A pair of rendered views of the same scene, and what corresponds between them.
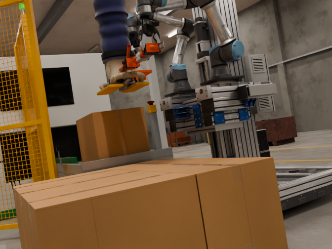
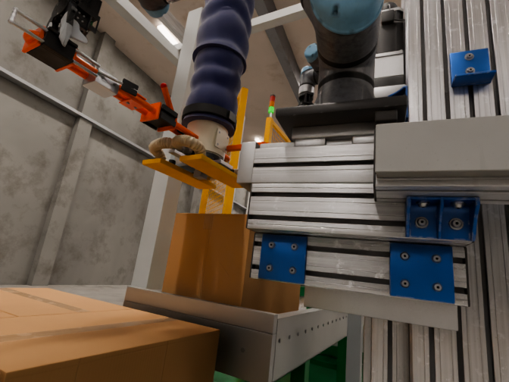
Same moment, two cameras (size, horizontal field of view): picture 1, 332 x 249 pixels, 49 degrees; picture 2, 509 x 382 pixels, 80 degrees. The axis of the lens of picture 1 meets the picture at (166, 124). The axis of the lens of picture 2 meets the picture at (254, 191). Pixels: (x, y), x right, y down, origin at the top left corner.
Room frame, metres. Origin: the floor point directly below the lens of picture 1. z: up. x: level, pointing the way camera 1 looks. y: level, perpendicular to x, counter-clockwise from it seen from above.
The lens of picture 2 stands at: (2.13, -0.81, 0.74)
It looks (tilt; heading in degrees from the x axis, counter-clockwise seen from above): 15 degrees up; 56
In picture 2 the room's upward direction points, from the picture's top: 7 degrees clockwise
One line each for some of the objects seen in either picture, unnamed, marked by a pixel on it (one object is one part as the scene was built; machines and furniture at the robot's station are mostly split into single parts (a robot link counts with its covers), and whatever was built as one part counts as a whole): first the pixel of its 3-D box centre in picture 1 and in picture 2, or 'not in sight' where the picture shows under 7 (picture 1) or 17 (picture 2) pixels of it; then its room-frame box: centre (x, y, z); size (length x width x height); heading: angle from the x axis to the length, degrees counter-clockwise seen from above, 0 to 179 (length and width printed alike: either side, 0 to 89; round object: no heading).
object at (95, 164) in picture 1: (129, 158); (191, 306); (2.67, 0.30, 0.58); 0.70 x 0.03 x 0.06; 116
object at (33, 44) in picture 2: (149, 49); (51, 50); (2.05, 0.02, 1.20); 0.08 x 0.07 x 0.05; 25
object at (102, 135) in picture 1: (111, 138); (241, 266); (2.97, 0.46, 0.75); 0.60 x 0.40 x 0.40; 25
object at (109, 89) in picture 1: (108, 87); (182, 172); (2.56, 0.35, 1.10); 0.34 x 0.10 x 0.05; 25
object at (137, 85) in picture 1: (134, 85); (220, 169); (2.64, 0.18, 1.10); 0.34 x 0.10 x 0.05; 25
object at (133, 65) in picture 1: (131, 63); (159, 117); (2.37, 0.16, 1.20); 0.10 x 0.08 x 0.06; 115
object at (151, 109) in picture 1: (159, 158); (354, 337); (3.40, 0.11, 0.50); 0.07 x 0.07 x 1.00; 26
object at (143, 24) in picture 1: (146, 25); (77, 9); (2.08, 0.02, 1.34); 0.09 x 0.08 x 0.12; 23
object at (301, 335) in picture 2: not in sight; (343, 319); (3.86, 0.53, 0.50); 2.31 x 0.05 x 0.19; 26
